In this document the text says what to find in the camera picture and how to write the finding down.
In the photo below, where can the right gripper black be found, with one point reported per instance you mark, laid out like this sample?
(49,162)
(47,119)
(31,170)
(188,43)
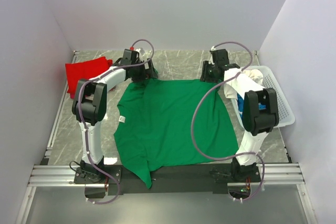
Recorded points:
(204,76)

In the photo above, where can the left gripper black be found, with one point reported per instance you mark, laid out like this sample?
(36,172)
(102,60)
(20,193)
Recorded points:
(147,73)

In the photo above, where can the green t shirt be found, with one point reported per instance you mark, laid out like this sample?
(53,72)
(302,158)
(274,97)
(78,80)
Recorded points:
(171,123)

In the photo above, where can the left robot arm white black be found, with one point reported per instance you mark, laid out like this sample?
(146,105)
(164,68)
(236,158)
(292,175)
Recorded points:
(90,107)

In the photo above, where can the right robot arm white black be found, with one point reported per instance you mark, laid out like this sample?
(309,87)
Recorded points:
(259,115)

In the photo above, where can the white crumpled t shirt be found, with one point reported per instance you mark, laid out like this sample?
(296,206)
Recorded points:
(238,83)

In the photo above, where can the blue crumpled t shirt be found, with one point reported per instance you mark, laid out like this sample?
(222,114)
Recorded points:
(240,105)

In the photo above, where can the folded red t shirt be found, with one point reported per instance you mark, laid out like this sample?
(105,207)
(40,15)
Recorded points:
(85,70)

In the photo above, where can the folded magenta t shirt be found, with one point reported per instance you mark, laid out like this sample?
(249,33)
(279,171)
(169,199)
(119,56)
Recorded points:
(72,95)

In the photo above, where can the white plastic basket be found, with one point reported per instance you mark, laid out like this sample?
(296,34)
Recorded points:
(286,115)

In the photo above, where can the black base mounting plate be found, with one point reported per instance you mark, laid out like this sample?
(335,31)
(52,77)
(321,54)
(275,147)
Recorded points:
(174,179)

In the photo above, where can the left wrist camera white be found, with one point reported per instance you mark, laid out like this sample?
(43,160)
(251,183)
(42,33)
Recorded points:
(141,53)

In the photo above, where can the aluminium frame rail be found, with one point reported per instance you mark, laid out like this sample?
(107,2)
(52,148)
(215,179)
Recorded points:
(51,176)

